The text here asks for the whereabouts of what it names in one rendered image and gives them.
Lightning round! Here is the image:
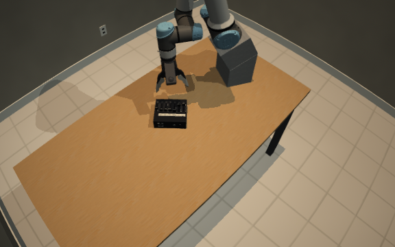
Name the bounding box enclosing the black lighting desk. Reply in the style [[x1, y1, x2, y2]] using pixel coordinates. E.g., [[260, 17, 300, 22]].
[[153, 99, 187, 128]]

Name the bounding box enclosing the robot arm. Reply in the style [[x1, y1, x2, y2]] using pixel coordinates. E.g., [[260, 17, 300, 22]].
[[156, 0, 242, 85]]

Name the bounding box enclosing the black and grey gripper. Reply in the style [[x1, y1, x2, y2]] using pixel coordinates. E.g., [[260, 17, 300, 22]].
[[156, 55, 189, 92]]

